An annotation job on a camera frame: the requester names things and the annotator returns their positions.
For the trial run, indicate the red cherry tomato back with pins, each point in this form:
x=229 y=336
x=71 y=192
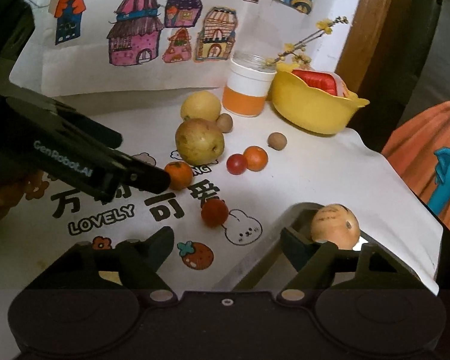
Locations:
x=236 y=164

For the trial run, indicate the red cherry tomato front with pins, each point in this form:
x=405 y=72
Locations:
x=214 y=213

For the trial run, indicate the wooden door frame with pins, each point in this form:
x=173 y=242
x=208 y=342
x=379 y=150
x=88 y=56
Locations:
x=384 y=55

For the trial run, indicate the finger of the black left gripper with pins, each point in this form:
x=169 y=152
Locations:
x=142 y=174

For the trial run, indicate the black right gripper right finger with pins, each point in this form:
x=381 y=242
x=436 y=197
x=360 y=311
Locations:
x=322 y=265

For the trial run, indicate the yellow plastic bowl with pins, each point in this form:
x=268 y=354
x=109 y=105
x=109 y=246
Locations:
x=310 y=108

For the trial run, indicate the tan striped round fruit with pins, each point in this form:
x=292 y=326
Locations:
x=337 y=224

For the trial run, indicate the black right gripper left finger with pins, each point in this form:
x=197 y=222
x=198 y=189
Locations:
x=128 y=272

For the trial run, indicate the white printed tablecloth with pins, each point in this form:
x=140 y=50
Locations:
x=310 y=169

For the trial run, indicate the children's house drawing paper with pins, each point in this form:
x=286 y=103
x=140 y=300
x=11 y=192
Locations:
x=94 y=46

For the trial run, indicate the painting of orange dress woman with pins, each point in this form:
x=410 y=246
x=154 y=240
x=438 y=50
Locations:
x=419 y=151

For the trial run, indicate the metal tray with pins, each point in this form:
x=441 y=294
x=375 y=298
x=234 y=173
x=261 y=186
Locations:
x=277 y=256

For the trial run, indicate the brown longan alone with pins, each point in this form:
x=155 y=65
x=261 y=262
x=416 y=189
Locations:
x=277 y=141

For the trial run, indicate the small orange kumquat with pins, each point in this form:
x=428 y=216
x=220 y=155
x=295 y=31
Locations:
x=181 y=175
x=256 y=158

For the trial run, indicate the red cherry tomato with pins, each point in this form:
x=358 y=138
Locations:
x=214 y=213
x=236 y=164

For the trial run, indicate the red packaged item in bowl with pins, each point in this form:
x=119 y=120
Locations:
x=328 y=82

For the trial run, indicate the yellow green pear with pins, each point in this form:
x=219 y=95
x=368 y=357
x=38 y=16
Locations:
x=199 y=141

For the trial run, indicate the brown longan near lemon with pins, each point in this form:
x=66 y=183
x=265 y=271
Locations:
x=224 y=123

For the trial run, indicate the yellow lemon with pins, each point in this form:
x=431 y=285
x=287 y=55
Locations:
x=203 y=105

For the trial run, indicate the orange white jar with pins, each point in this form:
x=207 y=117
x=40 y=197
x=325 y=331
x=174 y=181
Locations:
x=249 y=80

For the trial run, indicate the yellow flower twig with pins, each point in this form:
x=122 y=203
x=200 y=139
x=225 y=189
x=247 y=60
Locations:
x=297 y=49

